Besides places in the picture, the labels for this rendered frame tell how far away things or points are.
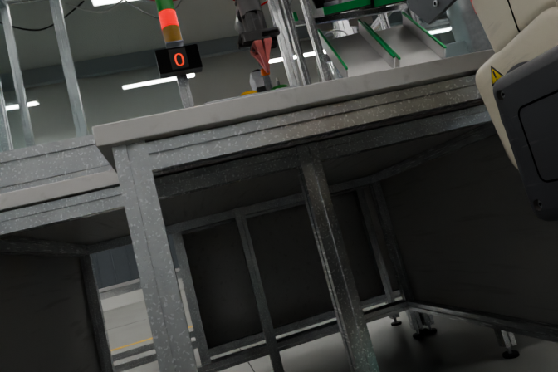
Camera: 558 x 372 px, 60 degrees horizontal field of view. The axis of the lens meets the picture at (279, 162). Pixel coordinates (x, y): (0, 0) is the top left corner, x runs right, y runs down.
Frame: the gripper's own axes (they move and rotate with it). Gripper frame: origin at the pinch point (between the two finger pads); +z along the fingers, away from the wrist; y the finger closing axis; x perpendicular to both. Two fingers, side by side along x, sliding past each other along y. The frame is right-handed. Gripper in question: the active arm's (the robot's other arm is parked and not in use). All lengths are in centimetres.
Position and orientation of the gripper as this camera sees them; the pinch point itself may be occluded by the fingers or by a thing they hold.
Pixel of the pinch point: (266, 69)
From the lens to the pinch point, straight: 122.8
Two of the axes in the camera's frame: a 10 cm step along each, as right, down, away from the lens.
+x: 1.8, -2.3, -9.6
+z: 2.6, 9.5, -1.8
